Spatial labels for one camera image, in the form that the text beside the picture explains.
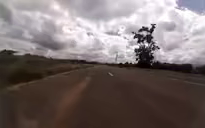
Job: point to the pale sandy road shoulder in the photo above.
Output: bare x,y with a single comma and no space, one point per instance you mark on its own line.
46,78

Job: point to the white dashed centre line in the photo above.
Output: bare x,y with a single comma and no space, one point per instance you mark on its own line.
110,74

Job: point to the tall dark tree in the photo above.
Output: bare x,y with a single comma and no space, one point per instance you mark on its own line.
145,45

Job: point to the reddish brown asphalt road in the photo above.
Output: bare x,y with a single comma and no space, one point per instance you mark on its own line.
130,103

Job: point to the dry grass verge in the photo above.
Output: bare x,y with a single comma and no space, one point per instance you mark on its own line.
20,70

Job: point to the low dark bushes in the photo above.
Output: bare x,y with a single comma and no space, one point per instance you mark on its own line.
186,68

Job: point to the white road edge line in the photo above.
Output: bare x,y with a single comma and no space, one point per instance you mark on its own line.
193,82

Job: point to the distant dark bushes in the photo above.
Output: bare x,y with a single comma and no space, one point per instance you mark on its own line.
6,52

